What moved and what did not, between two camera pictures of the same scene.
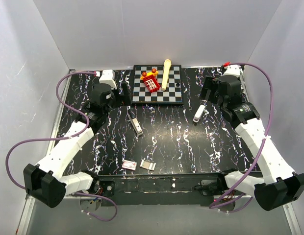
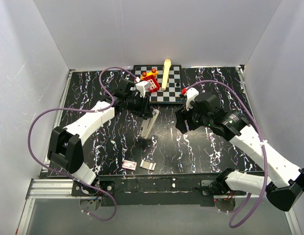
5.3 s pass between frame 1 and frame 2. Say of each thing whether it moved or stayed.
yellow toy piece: stayed
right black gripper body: moved
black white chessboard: stayed
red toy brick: stayed
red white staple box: stayed
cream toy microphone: stayed
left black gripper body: moved
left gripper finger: moved
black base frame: stayed
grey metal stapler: moved
